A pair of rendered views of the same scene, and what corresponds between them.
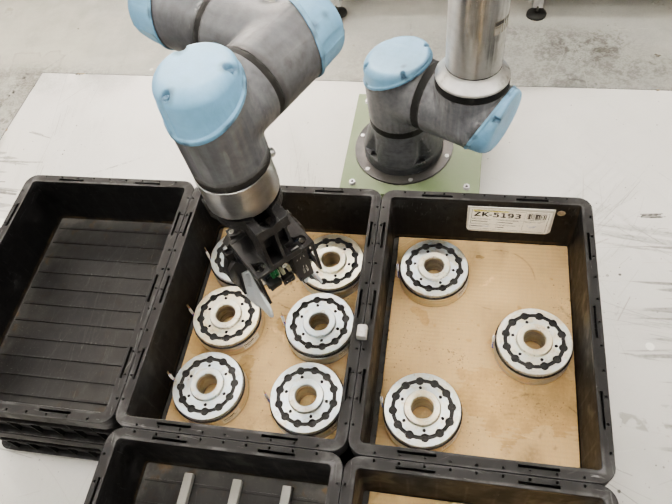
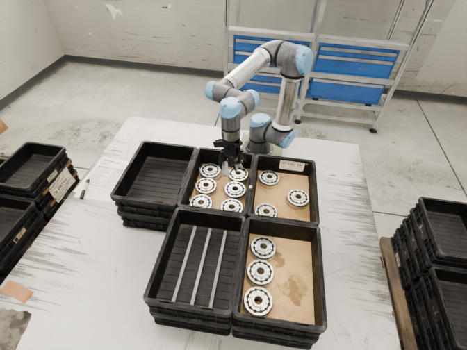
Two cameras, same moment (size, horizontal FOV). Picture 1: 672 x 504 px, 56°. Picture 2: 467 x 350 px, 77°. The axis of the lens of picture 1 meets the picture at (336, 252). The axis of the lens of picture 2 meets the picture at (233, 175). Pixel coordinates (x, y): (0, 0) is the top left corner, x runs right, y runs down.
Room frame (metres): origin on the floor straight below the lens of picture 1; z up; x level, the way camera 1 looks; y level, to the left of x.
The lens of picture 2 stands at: (-0.48, 0.24, 1.90)
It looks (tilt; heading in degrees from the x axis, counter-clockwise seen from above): 45 degrees down; 348
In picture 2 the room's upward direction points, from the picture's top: 2 degrees clockwise
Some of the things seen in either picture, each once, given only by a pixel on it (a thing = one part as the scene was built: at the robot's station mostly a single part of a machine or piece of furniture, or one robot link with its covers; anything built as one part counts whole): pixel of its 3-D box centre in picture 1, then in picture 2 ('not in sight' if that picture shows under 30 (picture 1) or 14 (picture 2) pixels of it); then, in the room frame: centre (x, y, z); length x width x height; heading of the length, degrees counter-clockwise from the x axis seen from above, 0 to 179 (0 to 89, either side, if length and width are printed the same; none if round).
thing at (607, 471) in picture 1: (480, 317); (283, 187); (0.37, -0.17, 0.92); 0.40 x 0.30 x 0.02; 162
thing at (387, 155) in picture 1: (402, 128); (258, 142); (0.84, -0.17, 0.81); 0.15 x 0.15 x 0.10
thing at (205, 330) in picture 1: (226, 315); (206, 185); (0.49, 0.18, 0.86); 0.10 x 0.10 x 0.01
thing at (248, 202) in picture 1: (241, 178); (231, 132); (0.42, 0.07, 1.22); 0.08 x 0.08 x 0.05
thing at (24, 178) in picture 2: not in sight; (42, 186); (1.10, 1.28, 0.37); 0.40 x 0.30 x 0.45; 160
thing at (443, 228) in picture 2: not in sight; (436, 248); (0.22, -1.17, 0.37); 0.40 x 0.30 x 0.45; 160
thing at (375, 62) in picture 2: not in sight; (349, 76); (1.97, -1.38, 0.60); 0.72 x 0.03 x 0.56; 70
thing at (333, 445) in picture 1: (261, 300); (219, 178); (0.46, 0.12, 0.92); 0.40 x 0.30 x 0.02; 162
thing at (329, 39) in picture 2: not in sight; (315, 37); (2.13, -1.01, 0.91); 1.70 x 0.10 x 0.05; 70
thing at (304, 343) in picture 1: (319, 323); (235, 189); (0.44, 0.04, 0.86); 0.10 x 0.10 x 0.01
